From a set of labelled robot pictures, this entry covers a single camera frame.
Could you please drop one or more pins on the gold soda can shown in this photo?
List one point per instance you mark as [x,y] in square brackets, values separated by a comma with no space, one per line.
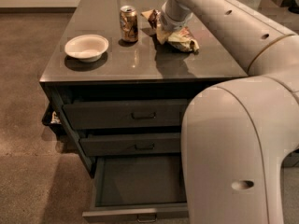
[128,23]

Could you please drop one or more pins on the white bowl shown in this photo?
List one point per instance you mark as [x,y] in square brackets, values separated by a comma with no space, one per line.
[86,48]

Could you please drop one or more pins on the dark grey drawer cabinet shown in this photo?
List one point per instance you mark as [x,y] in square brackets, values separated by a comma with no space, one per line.
[144,70]

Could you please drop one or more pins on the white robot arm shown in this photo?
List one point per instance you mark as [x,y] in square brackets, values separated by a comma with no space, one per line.
[236,134]

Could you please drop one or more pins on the brown chip bag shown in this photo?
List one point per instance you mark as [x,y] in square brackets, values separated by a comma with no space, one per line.
[182,39]

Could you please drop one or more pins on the open bottom left drawer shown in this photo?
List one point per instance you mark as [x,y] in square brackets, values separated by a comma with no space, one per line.
[141,189]

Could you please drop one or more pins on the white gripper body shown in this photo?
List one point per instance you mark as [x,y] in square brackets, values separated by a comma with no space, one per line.
[172,24]

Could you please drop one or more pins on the black bin beside cabinet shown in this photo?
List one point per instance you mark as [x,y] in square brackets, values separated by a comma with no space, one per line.
[50,120]

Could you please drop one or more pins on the top left drawer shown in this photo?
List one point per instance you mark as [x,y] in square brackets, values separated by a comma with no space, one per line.
[125,114]

